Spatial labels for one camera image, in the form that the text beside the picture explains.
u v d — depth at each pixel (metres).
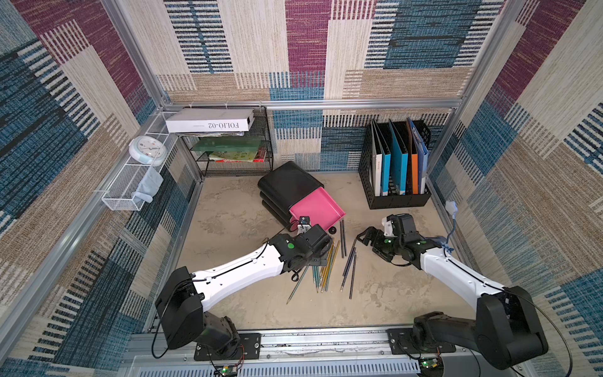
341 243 0.97
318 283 0.85
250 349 0.73
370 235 0.79
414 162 0.89
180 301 0.40
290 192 1.27
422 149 0.88
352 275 0.88
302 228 0.72
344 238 0.99
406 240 0.67
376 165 0.89
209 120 0.79
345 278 0.87
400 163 0.89
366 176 1.12
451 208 0.78
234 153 1.01
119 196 0.69
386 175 0.93
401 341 0.73
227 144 0.99
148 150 0.75
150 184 0.69
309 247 0.58
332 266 0.90
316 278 0.87
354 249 0.94
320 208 0.93
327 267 0.89
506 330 0.41
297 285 0.85
